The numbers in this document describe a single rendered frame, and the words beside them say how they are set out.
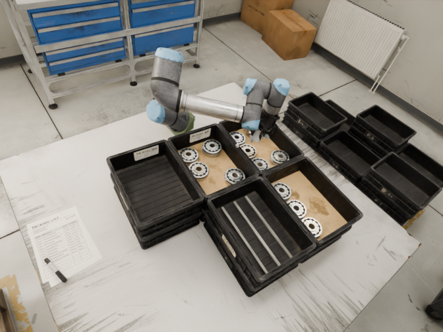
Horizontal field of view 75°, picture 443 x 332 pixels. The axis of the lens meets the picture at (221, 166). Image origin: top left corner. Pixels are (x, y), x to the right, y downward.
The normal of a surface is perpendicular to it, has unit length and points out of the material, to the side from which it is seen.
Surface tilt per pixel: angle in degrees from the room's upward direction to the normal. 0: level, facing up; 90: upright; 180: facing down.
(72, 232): 0
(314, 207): 0
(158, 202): 0
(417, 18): 90
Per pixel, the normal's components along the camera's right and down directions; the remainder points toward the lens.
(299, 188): 0.14, -0.63
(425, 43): -0.79, 0.40
